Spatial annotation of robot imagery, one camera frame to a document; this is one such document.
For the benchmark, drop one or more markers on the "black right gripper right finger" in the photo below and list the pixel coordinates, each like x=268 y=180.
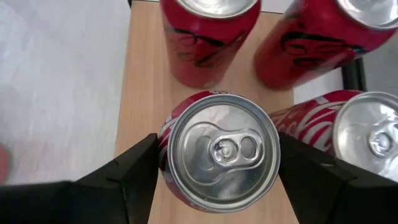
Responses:
x=342 y=199

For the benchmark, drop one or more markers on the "red Coca-Cola Star Wars can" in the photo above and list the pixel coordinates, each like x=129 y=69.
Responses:
x=311 y=124
x=217 y=149

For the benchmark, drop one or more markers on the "red Coca-Cola Zero can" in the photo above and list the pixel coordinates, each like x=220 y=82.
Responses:
x=311 y=53
x=202 y=56

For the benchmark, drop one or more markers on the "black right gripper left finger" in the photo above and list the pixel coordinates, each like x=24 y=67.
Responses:
x=77 y=202

